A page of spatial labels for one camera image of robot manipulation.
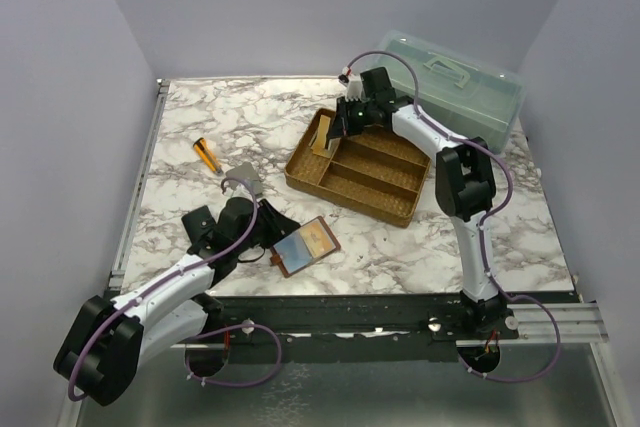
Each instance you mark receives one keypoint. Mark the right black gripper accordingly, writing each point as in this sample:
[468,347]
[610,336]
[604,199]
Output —
[341,126]

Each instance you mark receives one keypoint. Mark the woven wicker divided tray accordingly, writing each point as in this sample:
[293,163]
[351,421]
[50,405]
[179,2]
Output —
[376,173]

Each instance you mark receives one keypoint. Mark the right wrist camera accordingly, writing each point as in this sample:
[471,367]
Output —
[352,83]

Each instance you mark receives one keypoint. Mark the green plastic storage box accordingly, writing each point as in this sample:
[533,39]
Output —
[471,98]

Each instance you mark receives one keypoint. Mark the grey card holder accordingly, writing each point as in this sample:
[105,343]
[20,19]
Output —
[247,173]

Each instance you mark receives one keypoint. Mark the gold credit card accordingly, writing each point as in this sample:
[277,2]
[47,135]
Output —
[323,128]
[317,239]
[321,146]

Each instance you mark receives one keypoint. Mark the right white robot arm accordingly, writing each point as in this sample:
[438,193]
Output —
[464,180]

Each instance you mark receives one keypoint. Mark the brown leather card holder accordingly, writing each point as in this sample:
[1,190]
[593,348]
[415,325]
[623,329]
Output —
[291,255]

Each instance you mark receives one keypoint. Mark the black mounting rail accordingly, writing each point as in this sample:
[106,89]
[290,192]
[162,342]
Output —
[367,328]

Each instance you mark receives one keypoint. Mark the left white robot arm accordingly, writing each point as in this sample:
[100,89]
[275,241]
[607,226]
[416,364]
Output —
[111,338]

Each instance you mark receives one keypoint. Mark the black card holder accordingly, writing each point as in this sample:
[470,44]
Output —
[199,225]

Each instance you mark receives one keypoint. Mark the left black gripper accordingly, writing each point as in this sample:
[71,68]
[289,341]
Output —
[279,225]

